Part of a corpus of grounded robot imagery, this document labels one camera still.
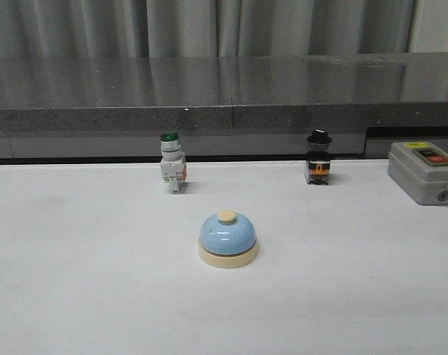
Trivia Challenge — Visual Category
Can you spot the grey stone counter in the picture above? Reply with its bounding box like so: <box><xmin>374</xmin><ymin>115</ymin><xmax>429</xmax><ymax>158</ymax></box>
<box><xmin>0</xmin><ymin>53</ymin><xmax>448</xmax><ymax>163</ymax></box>

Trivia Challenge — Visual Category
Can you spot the grey curtain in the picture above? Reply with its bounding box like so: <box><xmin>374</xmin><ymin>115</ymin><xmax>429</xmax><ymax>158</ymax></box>
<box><xmin>0</xmin><ymin>1</ymin><xmax>448</xmax><ymax>58</ymax></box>

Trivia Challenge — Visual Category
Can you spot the grey on off switch box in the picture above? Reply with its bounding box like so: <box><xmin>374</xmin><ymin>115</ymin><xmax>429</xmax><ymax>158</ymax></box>
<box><xmin>388</xmin><ymin>141</ymin><xmax>448</xmax><ymax>206</ymax></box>

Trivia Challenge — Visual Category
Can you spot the black selector switch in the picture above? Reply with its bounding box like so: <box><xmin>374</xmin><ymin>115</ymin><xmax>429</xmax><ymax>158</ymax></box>
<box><xmin>305</xmin><ymin>129</ymin><xmax>332</xmax><ymax>185</ymax></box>

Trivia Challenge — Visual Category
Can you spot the green pushbutton switch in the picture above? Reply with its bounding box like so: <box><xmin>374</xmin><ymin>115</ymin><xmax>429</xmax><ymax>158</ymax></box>
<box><xmin>160</xmin><ymin>132</ymin><xmax>187</xmax><ymax>194</ymax></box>

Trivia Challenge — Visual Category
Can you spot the blue and cream call bell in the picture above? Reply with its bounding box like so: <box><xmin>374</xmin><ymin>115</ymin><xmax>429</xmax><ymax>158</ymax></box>
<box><xmin>198</xmin><ymin>209</ymin><xmax>258</xmax><ymax>269</ymax></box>

